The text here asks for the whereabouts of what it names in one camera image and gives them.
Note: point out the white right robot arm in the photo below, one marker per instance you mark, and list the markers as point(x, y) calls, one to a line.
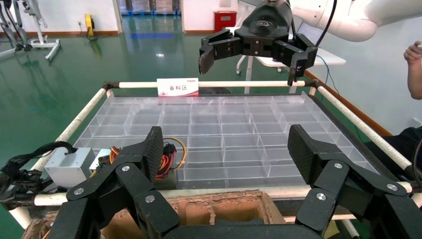
point(356, 19)

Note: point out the person's bare hand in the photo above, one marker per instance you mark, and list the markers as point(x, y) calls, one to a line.
point(413, 52)

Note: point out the red wall cabinet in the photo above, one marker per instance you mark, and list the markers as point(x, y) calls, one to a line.
point(225, 21)

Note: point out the black round base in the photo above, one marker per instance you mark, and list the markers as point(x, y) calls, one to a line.
point(214, 90)

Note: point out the grey stand with dark legs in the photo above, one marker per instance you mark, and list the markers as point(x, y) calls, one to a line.
point(14, 33)

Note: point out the white pipe cart frame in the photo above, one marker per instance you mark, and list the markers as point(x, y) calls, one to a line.
point(362, 127)

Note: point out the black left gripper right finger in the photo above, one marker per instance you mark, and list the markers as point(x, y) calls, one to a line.
point(333, 184)

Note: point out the person's bare forearm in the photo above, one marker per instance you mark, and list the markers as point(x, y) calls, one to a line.
point(416, 80)

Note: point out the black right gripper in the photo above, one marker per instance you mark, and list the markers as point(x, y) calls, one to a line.
point(263, 33)

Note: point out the yellow floor device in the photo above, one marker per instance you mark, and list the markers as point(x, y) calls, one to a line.
point(89, 26)

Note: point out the white red label sign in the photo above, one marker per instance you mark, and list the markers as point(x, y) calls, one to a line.
point(178, 87)

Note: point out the white wheeled table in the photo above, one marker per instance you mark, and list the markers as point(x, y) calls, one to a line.
point(329, 59)

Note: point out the brown cardboard divider box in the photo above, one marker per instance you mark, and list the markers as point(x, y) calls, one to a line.
point(230, 198)

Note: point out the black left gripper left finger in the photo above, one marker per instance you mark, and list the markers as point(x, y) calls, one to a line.
point(132, 184)

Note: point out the clear acrylic divider tray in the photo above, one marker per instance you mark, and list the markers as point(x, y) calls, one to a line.
point(230, 138)

